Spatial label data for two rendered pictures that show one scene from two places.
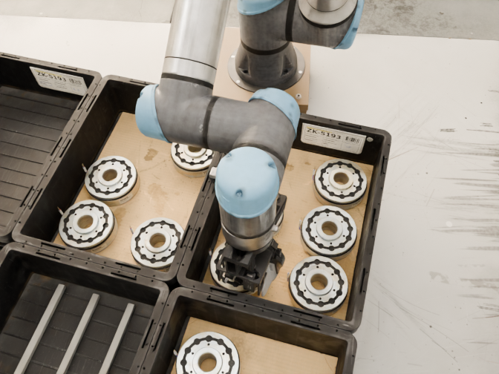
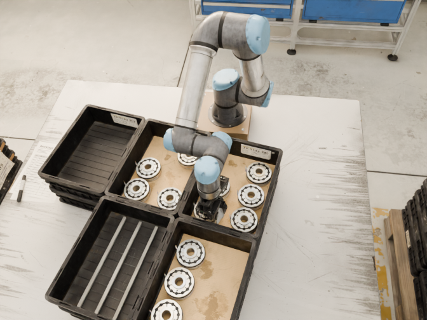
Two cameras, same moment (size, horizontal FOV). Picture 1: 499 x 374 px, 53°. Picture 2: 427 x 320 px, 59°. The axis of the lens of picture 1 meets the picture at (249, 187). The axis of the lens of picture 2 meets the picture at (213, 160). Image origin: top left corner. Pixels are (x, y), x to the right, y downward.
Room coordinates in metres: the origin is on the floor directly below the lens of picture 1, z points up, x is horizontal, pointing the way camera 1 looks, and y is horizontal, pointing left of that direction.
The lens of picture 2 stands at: (-0.30, -0.08, 2.13)
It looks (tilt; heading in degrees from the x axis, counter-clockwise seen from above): 55 degrees down; 6
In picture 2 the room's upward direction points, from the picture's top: 5 degrees counter-clockwise
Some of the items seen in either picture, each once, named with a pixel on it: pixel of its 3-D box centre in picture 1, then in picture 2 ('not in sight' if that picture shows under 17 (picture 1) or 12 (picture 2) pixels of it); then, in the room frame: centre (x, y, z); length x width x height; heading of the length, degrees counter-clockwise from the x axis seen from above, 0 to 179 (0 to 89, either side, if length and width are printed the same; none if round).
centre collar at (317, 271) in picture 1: (318, 282); (244, 219); (0.32, -0.12, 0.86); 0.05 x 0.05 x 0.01
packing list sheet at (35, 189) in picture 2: not in sight; (44, 170); (0.64, 0.81, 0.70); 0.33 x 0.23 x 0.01; 173
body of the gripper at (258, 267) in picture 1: (247, 251); (209, 201); (0.32, 0.01, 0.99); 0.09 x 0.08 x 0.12; 157
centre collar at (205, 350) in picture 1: (207, 362); (190, 252); (0.19, 0.08, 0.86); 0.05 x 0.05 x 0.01
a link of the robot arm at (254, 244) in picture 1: (250, 222); (210, 188); (0.33, 0.00, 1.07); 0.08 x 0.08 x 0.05
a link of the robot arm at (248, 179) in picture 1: (248, 191); (208, 174); (0.33, 0.00, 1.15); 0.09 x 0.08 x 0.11; 163
